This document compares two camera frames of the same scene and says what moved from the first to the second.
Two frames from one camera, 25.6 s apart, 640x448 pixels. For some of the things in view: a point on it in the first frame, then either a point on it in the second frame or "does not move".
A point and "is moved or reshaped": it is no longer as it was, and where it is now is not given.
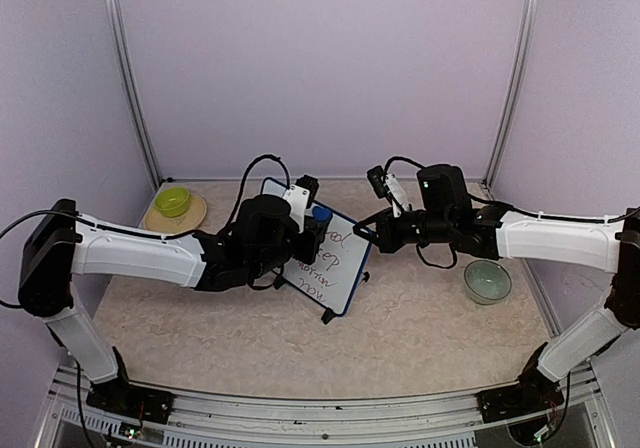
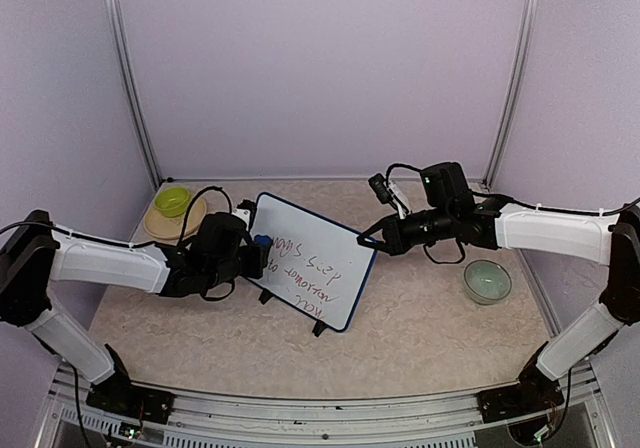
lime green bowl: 172,202 does not move
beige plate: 185,222 does not move
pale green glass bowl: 486,281 does not move
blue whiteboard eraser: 321,214 is moved or reshaped
